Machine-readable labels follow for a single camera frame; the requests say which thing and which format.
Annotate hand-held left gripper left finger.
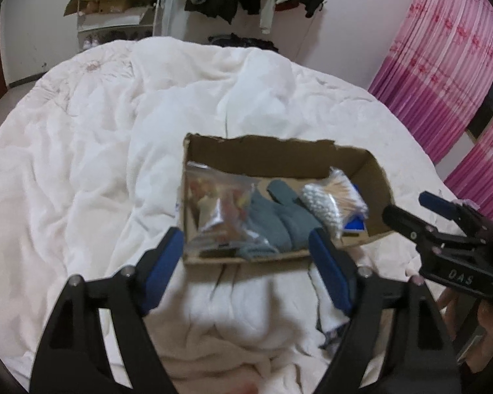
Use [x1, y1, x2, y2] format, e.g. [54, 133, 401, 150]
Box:
[29, 227, 185, 394]

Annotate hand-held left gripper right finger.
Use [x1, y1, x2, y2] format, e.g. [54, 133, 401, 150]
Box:
[308, 227, 463, 394]

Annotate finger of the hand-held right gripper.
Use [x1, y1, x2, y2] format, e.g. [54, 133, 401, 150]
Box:
[418, 191, 466, 221]
[381, 204, 438, 252]

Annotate cardboard box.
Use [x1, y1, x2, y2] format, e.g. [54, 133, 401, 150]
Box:
[63, 0, 159, 18]
[181, 132, 396, 266]

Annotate blue and white small box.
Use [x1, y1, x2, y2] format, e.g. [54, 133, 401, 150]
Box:
[340, 183, 368, 236]

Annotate grey white cloth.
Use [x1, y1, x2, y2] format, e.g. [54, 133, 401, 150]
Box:
[308, 263, 356, 349]

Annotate bag of cotton swabs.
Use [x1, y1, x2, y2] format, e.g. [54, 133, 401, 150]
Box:
[299, 166, 369, 239]

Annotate grey knitted socks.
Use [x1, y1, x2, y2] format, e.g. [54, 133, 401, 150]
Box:
[236, 179, 326, 262]

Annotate clear plastic zip bag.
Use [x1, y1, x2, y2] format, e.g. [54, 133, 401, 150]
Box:
[184, 161, 256, 253]

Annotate white fluffy blanket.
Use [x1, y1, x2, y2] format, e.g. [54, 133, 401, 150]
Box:
[0, 36, 463, 394]

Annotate pink pleated curtain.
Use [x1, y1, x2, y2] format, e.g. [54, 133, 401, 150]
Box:
[367, 0, 493, 224]

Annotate dark cloth pile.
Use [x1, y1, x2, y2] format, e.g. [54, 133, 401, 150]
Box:
[207, 33, 281, 54]

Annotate white shelf unit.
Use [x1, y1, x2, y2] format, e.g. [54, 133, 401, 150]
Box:
[75, 0, 165, 53]

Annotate cardboard box on shelf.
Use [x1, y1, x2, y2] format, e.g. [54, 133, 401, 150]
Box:
[63, 0, 159, 18]

